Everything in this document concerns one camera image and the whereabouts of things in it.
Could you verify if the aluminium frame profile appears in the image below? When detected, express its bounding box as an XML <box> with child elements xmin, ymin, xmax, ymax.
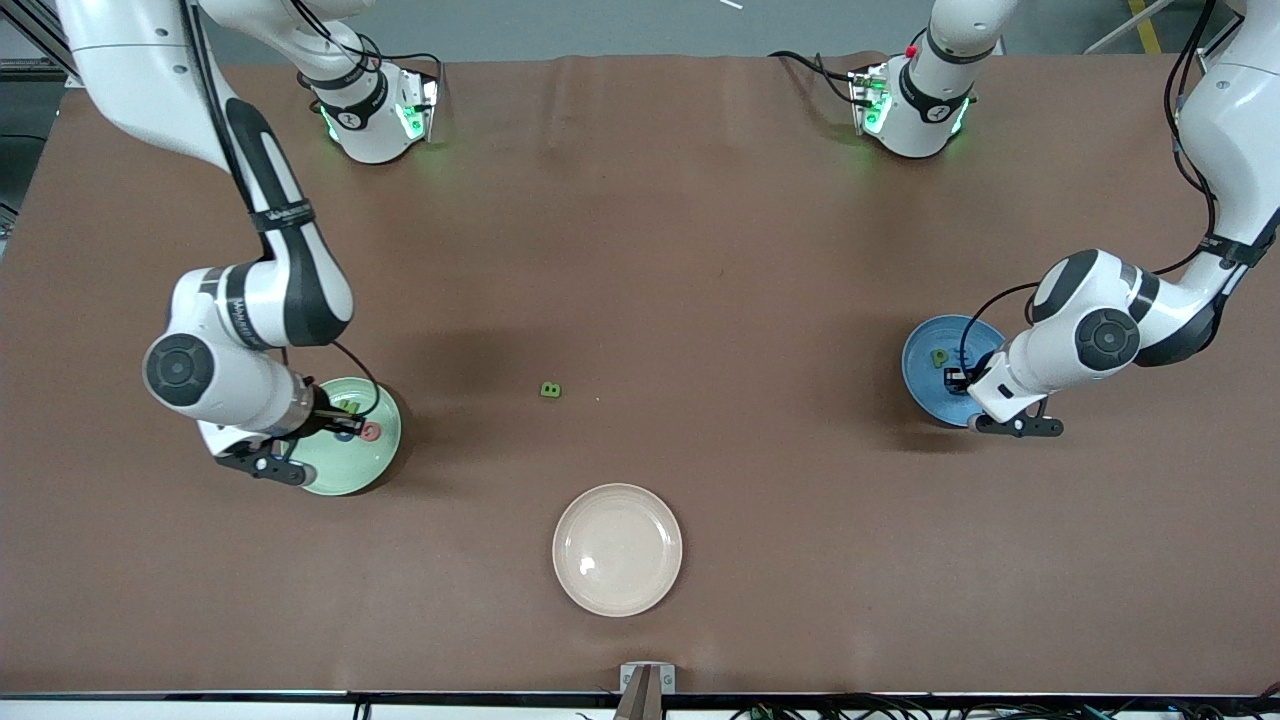
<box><xmin>0</xmin><ymin>0</ymin><xmax>91</xmax><ymax>89</ymax></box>

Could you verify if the grey camera stand pole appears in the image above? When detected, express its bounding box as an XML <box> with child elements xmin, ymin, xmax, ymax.
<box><xmin>612</xmin><ymin>668</ymin><xmax>666</xmax><ymax>720</ymax></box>

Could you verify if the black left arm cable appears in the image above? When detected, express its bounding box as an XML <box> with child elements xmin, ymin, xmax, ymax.
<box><xmin>958</xmin><ymin>0</ymin><xmax>1226</xmax><ymax>376</ymax></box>

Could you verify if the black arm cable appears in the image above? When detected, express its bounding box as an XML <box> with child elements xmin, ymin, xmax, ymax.
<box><xmin>958</xmin><ymin>0</ymin><xmax>1226</xmax><ymax>376</ymax></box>
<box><xmin>180</xmin><ymin>0</ymin><xmax>383</xmax><ymax>441</ymax></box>

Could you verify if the blue plate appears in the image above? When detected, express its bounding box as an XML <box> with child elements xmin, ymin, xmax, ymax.
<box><xmin>901</xmin><ymin>314</ymin><xmax>1006</xmax><ymax>429</ymax></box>

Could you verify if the black right base cable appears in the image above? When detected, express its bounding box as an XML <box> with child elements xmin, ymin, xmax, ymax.
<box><xmin>296</xmin><ymin>0</ymin><xmax>448</xmax><ymax>106</ymax></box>

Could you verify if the thin white cable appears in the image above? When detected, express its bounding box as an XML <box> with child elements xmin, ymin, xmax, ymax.
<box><xmin>1083</xmin><ymin>0</ymin><xmax>1176</xmax><ymax>54</ymax></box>

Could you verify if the green plate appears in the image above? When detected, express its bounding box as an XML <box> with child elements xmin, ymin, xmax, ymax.
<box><xmin>290</xmin><ymin>377</ymin><xmax>403</xmax><ymax>497</ymax></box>

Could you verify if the black base cable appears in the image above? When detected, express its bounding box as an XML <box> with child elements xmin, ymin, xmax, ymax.
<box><xmin>768</xmin><ymin>48</ymin><xmax>886</xmax><ymax>109</ymax></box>
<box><xmin>296</xmin><ymin>0</ymin><xmax>448</xmax><ymax>106</ymax></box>

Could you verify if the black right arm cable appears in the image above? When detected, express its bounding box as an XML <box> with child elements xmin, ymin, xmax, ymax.
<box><xmin>180</xmin><ymin>0</ymin><xmax>383</xmax><ymax>441</ymax></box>

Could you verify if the brown table cover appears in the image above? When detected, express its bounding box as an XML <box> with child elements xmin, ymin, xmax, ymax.
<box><xmin>0</xmin><ymin>52</ymin><xmax>1280</xmax><ymax>696</ymax></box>

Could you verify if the beige plate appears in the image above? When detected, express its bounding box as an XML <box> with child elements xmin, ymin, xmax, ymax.
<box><xmin>552</xmin><ymin>483</ymin><xmax>684</xmax><ymax>618</ymax></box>

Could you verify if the grey metal mounting bracket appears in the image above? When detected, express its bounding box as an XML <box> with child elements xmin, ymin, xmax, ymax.
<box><xmin>619</xmin><ymin>662</ymin><xmax>677</xmax><ymax>695</ymax></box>

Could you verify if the black left base cable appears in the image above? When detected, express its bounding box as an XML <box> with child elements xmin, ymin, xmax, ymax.
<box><xmin>768</xmin><ymin>48</ymin><xmax>886</xmax><ymax>109</ymax></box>

